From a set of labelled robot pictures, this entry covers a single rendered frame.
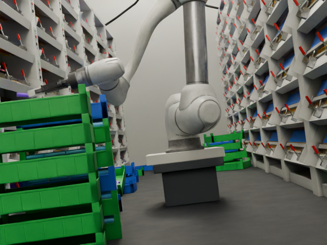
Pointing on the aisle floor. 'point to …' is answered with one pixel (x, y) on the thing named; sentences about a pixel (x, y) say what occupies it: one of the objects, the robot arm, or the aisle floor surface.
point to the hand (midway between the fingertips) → (36, 92)
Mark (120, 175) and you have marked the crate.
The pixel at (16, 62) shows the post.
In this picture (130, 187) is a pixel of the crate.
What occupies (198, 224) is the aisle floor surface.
